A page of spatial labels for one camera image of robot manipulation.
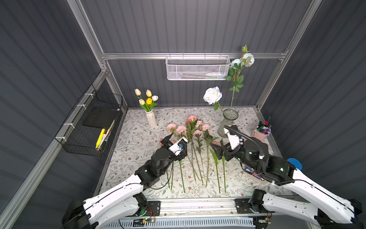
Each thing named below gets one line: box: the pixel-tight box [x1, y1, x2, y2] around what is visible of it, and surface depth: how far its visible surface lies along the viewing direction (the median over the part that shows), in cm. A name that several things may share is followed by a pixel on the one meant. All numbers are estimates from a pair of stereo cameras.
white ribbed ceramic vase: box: [144, 108, 157, 129], surface depth 101 cm
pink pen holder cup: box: [250, 125, 272, 142], surface depth 95 cm
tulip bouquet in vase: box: [134, 88, 159, 113], surface depth 88 cm
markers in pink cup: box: [256, 116, 273, 135], surface depth 93 cm
